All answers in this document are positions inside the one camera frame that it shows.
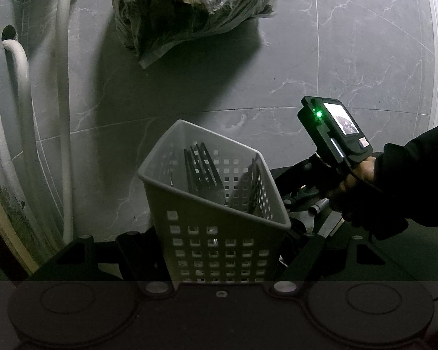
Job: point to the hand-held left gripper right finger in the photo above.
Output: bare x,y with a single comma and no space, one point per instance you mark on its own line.
306,259

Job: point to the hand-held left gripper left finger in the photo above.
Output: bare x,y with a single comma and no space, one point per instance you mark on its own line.
138,255

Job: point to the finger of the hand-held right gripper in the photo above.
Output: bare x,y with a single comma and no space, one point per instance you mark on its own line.
306,194

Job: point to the white perforated utensil basket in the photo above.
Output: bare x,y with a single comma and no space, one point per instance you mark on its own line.
211,226

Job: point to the person's right hand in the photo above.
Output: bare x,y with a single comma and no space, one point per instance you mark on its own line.
354,189

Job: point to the clear plastic bag of greens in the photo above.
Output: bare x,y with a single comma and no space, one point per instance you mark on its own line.
189,7

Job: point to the wooden door frame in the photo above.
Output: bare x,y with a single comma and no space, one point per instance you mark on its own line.
7,240

